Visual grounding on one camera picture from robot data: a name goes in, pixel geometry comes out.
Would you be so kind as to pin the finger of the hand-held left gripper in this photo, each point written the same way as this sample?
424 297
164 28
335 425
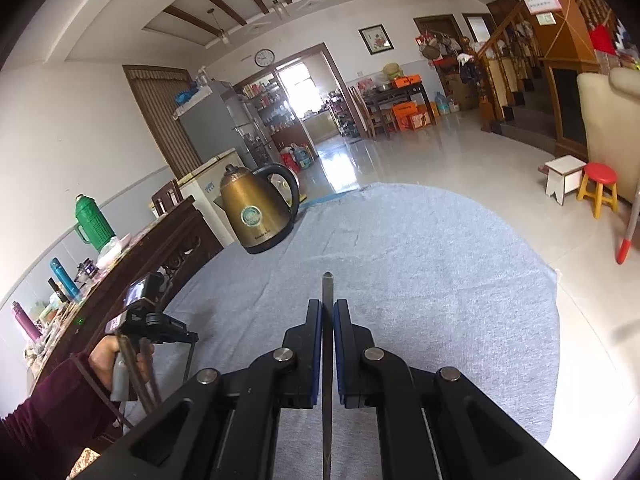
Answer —
172 331

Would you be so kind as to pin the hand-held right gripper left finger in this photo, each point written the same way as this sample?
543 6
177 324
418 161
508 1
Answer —
318 355

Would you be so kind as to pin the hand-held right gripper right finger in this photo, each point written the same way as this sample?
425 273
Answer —
339 355

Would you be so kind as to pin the dark thin chopstick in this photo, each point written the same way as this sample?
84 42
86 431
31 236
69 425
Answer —
327 290

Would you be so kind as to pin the person's left forearm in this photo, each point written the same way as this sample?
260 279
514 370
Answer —
50 410

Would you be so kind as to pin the person's left hand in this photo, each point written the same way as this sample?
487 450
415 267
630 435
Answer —
102 360

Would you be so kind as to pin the white plastic bag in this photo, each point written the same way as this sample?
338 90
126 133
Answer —
112 252

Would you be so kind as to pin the carved dark wooden sideboard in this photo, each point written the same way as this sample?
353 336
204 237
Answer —
165 240

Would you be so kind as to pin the blue bottle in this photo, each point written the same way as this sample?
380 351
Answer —
62 275

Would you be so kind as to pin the black bottle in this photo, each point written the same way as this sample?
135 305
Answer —
57 290

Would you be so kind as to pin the green thermos jug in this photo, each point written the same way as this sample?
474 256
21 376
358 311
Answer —
92 220

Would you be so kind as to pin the small dark wooden chair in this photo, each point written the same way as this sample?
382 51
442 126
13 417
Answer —
165 197

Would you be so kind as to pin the grey table cloth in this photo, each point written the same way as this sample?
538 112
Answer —
425 285

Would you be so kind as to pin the pink bottle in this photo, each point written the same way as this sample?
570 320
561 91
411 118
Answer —
25 320

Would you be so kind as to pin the white chest freezer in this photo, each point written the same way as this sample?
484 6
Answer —
200 185

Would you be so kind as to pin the gold electric kettle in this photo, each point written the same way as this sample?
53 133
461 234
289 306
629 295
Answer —
250 200

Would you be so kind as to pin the brown wooden door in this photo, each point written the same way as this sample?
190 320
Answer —
155 120

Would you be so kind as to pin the grey refrigerator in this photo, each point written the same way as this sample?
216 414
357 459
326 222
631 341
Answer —
210 125

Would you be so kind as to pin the blue bag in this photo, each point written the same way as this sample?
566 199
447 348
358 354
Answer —
185 99

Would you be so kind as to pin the blue water container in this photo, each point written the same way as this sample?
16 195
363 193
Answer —
301 157

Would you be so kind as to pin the orange box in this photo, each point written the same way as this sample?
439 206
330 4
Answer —
407 81
417 121
405 108

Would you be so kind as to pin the wooden side table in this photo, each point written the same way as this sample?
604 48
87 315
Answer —
395 94

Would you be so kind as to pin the large water jug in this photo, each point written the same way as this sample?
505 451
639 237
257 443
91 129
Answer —
442 105

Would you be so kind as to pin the small white stool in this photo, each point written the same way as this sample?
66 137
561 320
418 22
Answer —
565 165

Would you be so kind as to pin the wooden staircase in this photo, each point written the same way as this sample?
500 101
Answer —
525 105

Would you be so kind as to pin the red and yellow stool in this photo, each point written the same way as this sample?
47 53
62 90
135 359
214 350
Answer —
599 172

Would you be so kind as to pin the beige armchair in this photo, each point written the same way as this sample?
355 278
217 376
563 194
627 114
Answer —
610 125

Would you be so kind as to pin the wooden cabinet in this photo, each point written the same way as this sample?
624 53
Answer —
570 45

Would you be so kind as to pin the round wall clock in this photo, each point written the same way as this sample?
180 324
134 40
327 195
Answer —
264 57

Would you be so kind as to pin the framed wall picture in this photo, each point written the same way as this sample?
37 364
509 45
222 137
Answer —
376 39

